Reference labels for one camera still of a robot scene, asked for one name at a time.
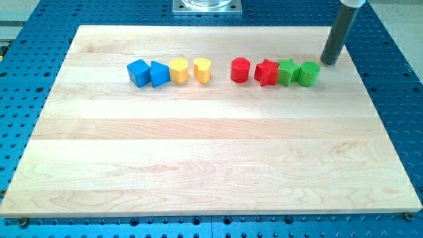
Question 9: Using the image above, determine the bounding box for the blue cube block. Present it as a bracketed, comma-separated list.
[127, 59, 151, 88]

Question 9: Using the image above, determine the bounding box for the yellow pentagon block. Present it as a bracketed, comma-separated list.
[169, 58, 190, 84]

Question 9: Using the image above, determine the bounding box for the wooden board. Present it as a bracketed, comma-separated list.
[1, 25, 422, 218]

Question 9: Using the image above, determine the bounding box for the green star block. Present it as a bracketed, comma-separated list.
[277, 59, 301, 87]

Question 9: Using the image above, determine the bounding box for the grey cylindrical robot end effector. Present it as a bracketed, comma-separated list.
[320, 1, 361, 65]

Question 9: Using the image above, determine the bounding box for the white robot arm collar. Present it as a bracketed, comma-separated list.
[340, 0, 366, 8]

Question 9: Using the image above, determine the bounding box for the red star block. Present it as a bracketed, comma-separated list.
[254, 59, 280, 87]

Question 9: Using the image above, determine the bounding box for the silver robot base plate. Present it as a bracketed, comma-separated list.
[172, 0, 243, 15]

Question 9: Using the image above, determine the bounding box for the green cylinder block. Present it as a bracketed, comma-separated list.
[297, 61, 321, 87]

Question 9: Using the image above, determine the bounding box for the yellow heart block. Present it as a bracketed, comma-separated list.
[193, 58, 212, 84]

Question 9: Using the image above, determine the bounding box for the blue triangle block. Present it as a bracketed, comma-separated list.
[150, 61, 171, 87]

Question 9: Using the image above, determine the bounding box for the red cylinder block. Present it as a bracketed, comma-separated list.
[230, 58, 250, 83]

